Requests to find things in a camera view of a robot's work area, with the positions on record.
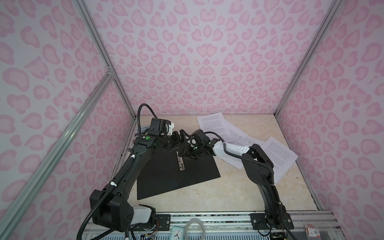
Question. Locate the aluminium diagonal frame bar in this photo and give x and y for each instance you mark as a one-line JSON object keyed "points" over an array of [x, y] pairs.
{"points": [[21, 204]]}

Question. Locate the printed paper sheet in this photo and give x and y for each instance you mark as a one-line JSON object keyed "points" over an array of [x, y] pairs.
{"points": [[234, 154], [280, 155], [236, 136]]}

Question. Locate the colourful paperback book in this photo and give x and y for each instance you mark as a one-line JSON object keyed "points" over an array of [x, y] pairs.
{"points": [[144, 129]]}

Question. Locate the aluminium corner post right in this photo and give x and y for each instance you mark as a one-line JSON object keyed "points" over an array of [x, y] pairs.
{"points": [[327, 21]]}

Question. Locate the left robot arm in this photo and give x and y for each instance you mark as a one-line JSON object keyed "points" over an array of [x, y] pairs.
{"points": [[110, 207]]}

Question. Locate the printed paper sheet corner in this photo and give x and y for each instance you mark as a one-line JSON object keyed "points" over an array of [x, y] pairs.
{"points": [[215, 123]]}

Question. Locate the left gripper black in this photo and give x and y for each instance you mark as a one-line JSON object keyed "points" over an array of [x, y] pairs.
{"points": [[176, 143]]}

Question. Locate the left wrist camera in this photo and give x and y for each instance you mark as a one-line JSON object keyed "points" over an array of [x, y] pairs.
{"points": [[160, 127]]}

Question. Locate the small teal clock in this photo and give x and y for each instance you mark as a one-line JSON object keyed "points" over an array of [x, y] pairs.
{"points": [[177, 233]]}

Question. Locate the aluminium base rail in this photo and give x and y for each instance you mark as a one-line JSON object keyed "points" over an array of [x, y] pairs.
{"points": [[240, 225]]}

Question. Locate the red white label box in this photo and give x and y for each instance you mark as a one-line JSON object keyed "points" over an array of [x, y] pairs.
{"points": [[312, 232]]}

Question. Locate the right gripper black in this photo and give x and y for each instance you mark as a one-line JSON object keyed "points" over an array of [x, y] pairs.
{"points": [[190, 152]]}

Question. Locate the aluminium corner post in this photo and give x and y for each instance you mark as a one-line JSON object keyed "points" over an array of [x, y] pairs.
{"points": [[91, 26], [327, 21]]}

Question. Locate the clear tube loop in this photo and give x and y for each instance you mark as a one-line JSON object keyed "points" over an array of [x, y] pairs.
{"points": [[193, 225]]}

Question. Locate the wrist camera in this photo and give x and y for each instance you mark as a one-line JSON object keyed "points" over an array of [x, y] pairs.
{"points": [[160, 127], [200, 138]]}

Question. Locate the aluminium corner post left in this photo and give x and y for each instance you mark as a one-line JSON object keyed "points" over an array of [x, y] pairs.
{"points": [[91, 26]]}

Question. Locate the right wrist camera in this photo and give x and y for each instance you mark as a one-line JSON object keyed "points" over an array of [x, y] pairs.
{"points": [[200, 138]]}

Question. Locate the grey and black file folder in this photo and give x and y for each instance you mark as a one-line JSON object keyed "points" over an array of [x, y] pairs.
{"points": [[166, 172]]}

